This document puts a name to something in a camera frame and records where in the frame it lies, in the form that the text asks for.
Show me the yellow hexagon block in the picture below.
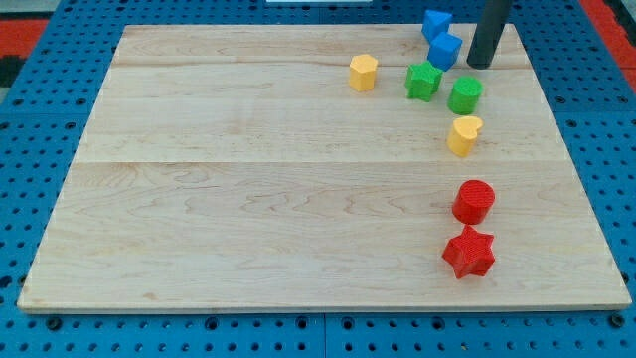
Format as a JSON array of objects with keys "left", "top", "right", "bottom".
[{"left": 349, "top": 54, "right": 379, "bottom": 91}]

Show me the blue triangle block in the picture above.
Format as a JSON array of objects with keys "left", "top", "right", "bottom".
[{"left": 421, "top": 9, "right": 453, "bottom": 42}]

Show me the light wooden board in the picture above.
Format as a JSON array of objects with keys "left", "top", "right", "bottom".
[{"left": 18, "top": 25, "right": 631, "bottom": 314}]

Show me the green star block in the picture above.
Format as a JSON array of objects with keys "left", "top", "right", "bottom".
[{"left": 404, "top": 61, "right": 443, "bottom": 102}]

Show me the yellow heart block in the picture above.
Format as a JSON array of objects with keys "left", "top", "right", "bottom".
[{"left": 446, "top": 115, "right": 484, "bottom": 157}]

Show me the red cylinder block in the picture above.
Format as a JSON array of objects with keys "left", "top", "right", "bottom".
[{"left": 451, "top": 179, "right": 496, "bottom": 225}]

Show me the red star block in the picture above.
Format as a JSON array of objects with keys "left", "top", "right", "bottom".
[{"left": 442, "top": 225, "right": 496, "bottom": 279}]

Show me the green cylinder block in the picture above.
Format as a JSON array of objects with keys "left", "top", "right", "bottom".
[{"left": 447, "top": 76, "right": 484, "bottom": 115}]

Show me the blue cube block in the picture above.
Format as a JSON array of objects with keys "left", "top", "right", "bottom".
[{"left": 427, "top": 32, "right": 463, "bottom": 72}]

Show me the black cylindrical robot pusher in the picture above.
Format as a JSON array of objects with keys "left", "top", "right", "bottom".
[{"left": 466, "top": 0, "right": 513, "bottom": 70}]

